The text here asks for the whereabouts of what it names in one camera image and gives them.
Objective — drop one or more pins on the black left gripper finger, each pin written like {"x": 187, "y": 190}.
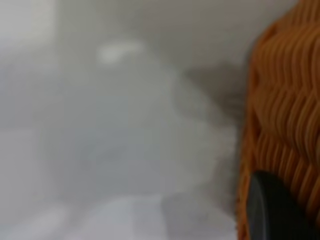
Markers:
{"x": 272, "y": 210}

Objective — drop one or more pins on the orange woven wicker basket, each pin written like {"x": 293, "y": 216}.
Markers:
{"x": 282, "y": 105}

